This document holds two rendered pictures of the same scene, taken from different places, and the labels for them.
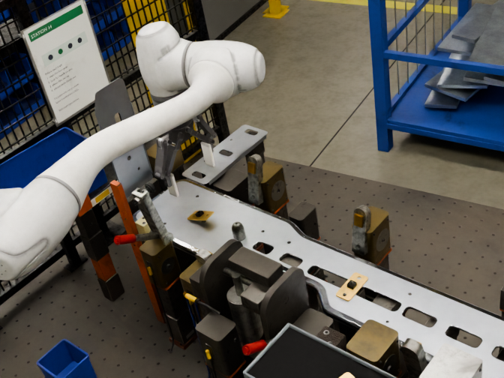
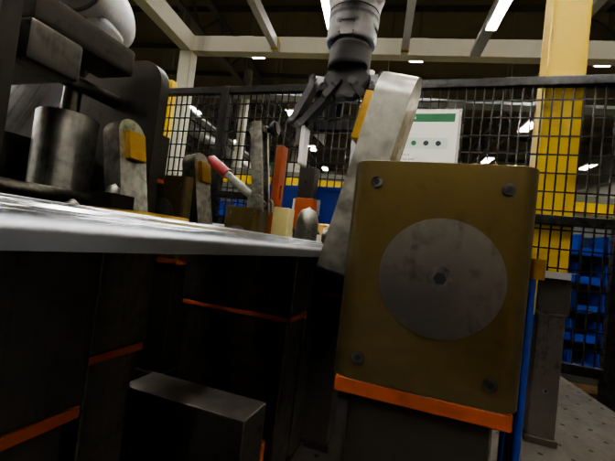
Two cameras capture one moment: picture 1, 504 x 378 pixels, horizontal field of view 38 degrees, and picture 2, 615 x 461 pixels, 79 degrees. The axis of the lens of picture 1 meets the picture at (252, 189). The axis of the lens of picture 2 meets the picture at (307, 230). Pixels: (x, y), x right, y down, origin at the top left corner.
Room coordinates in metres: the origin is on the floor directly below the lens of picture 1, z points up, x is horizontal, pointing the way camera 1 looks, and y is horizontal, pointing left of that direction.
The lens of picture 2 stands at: (1.17, -0.42, 1.00)
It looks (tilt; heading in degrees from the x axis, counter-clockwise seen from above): 2 degrees up; 62
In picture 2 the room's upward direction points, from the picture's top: 7 degrees clockwise
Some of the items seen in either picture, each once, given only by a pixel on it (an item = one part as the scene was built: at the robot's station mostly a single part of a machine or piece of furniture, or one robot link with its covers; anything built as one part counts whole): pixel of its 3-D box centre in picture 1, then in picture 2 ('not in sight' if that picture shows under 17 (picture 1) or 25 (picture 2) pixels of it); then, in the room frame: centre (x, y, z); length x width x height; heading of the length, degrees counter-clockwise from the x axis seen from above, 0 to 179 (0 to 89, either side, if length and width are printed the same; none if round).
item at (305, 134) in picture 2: (171, 184); (304, 146); (1.46, 0.19, 1.17); 0.03 x 0.01 x 0.07; 43
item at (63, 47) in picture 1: (68, 62); (417, 158); (1.98, 0.45, 1.30); 0.23 x 0.02 x 0.31; 133
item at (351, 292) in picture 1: (352, 285); (112, 204); (1.17, -0.18, 1.01); 0.08 x 0.04 x 0.01; 134
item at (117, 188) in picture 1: (140, 256); (268, 262); (1.48, 0.32, 0.95); 0.03 x 0.01 x 0.50; 43
